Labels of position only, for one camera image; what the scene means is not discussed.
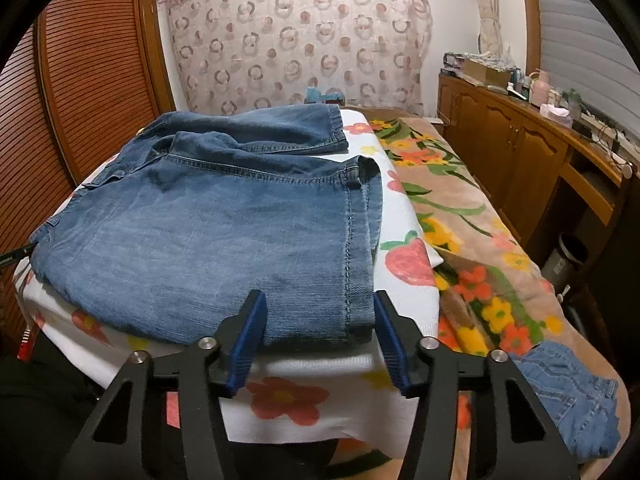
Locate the long wooden sideboard cabinet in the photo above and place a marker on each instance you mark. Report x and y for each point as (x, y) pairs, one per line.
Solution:
(544, 180)

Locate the brown floral blanket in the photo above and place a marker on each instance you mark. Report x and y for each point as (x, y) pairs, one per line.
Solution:
(491, 294)

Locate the pink bottle on sideboard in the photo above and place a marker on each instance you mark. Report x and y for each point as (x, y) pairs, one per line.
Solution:
(539, 88)

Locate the grey window blind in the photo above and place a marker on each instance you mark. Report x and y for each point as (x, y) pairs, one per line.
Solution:
(581, 51)

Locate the blue denim pants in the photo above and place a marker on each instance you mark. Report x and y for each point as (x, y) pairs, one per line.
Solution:
(196, 211)

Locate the cardboard box on sideboard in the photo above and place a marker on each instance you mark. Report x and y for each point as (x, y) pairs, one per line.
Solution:
(487, 76)

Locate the cream lace tied curtain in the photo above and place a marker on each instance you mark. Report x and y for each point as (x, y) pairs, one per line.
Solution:
(490, 29)

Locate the pink circle patterned curtain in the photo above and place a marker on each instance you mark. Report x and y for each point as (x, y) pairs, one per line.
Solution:
(237, 55)

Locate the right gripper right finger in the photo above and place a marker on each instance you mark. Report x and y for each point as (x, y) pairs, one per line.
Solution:
(512, 435)

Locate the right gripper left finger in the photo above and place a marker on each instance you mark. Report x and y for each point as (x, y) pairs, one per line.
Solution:
(123, 431)

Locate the white floral strawberry towel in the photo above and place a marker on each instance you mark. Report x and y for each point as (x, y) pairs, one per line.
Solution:
(289, 397)

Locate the blue item at bed end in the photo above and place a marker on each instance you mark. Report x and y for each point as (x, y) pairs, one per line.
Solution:
(315, 96)

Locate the silver trash bin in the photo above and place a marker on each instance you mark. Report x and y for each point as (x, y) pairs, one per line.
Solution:
(566, 259)

